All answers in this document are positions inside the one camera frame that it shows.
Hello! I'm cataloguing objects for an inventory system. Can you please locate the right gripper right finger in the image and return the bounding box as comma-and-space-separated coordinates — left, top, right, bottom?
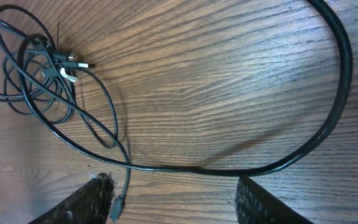
235, 175, 311, 224

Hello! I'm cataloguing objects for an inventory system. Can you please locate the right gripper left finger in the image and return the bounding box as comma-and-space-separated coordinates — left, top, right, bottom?
30, 173, 115, 224

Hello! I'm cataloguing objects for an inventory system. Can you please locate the black USB cable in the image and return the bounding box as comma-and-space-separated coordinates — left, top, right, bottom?
0, 14, 132, 223

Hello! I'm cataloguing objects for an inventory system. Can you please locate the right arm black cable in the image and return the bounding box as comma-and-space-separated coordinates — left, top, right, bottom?
0, 0, 354, 177

